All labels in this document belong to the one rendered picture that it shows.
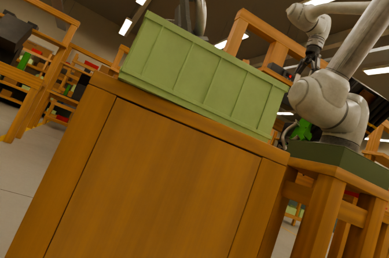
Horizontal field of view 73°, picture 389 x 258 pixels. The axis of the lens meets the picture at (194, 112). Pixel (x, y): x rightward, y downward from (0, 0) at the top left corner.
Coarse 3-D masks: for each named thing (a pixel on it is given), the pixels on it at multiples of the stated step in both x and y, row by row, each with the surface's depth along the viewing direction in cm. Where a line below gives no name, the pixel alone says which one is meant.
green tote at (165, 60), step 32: (160, 32) 61; (128, 64) 59; (160, 64) 61; (192, 64) 63; (224, 64) 66; (160, 96) 61; (192, 96) 63; (224, 96) 66; (256, 96) 68; (256, 128) 68
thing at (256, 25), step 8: (240, 16) 211; (248, 16) 213; (248, 24) 216; (256, 24) 216; (264, 24) 218; (256, 32) 223; (264, 32) 218; (272, 32) 221; (280, 32) 224; (272, 40) 225; (280, 40) 224; (288, 40) 227; (288, 48) 227; (296, 48) 230; (304, 48) 233; (296, 56) 235; (304, 56) 233; (320, 64) 239
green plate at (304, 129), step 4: (300, 120) 196; (304, 120) 192; (300, 124) 193; (304, 124) 189; (308, 124) 186; (296, 128) 193; (300, 128) 189; (304, 128) 186; (308, 128) 185; (292, 132) 194; (296, 132) 190; (300, 132) 186; (304, 132) 183; (308, 132) 186; (292, 136) 191; (304, 136) 185; (308, 136) 186; (304, 140) 190; (308, 140) 187
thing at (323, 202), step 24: (288, 168) 117; (288, 192) 112; (312, 192) 101; (336, 192) 94; (312, 216) 95; (336, 216) 94; (360, 216) 101; (264, 240) 111; (312, 240) 91; (360, 240) 101
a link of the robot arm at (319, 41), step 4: (312, 36) 150; (316, 36) 149; (308, 40) 152; (312, 40) 149; (316, 40) 148; (320, 40) 148; (324, 40) 149; (308, 44) 151; (312, 44) 149; (316, 44) 148; (320, 44) 148; (320, 48) 149
